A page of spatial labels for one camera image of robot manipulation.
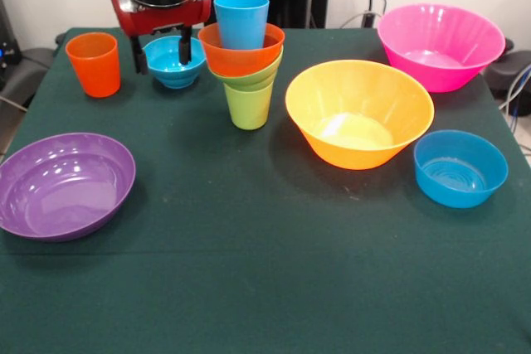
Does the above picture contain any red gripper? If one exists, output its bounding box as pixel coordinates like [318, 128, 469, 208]
[110, 0, 212, 75]

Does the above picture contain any orange round bowl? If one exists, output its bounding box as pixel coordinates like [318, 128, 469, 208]
[197, 22, 287, 78]

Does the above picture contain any blue plastic cup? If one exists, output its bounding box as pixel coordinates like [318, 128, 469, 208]
[212, 0, 270, 50]

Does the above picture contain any green stepped bowl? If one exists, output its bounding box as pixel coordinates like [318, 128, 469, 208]
[207, 46, 285, 92]

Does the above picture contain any light blue stepped bowl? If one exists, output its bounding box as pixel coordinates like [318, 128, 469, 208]
[143, 35, 207, 90]

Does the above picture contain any orange plastic cup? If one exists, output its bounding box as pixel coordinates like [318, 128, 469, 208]
[65, 32, 122, 99]

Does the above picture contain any green plastic cup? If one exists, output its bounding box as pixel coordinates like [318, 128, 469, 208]
[223, 81, 275, 130]

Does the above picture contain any black computer case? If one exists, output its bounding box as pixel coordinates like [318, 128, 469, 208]
[0, 0, 22, 90]

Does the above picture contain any large purple bowl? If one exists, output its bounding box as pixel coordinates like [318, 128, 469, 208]
[0, 132, 137, 243]

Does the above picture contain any large yellow-orange bowl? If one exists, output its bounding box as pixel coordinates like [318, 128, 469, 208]
[285, 59, 436, 171]

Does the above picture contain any dark green tablecloth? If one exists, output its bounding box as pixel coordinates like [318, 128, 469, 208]
[0, 27, 531, 354]

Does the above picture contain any large pink bowl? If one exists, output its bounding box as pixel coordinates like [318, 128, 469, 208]
[376, 2, 507, 94]

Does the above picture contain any blue round bowl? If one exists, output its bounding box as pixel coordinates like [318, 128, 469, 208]
[413, 129, 509, 209]

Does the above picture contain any black equipment base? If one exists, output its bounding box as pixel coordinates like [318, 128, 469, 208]
[483, 36, 531, 100]

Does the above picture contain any white cable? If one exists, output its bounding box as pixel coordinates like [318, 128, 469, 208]
[338, 11, 381, 28]

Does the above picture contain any grey cable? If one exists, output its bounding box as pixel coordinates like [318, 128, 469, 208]
[497, 61, 531, 123]

